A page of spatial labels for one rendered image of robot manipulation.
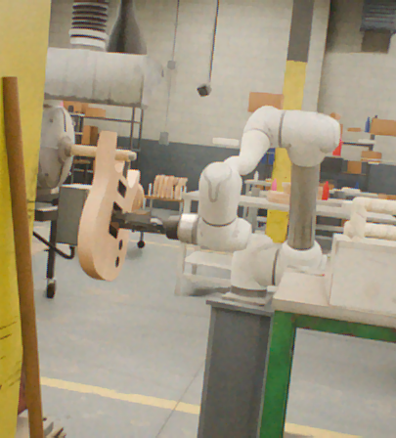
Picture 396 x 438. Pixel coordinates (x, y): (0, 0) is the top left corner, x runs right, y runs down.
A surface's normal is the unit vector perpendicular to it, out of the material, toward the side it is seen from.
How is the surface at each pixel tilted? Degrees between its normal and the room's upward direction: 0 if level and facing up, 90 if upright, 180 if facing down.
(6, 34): 90
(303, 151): 124
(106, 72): 90
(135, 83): 90
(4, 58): 90
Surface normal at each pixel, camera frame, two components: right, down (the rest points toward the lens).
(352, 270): -0.16, 0.08
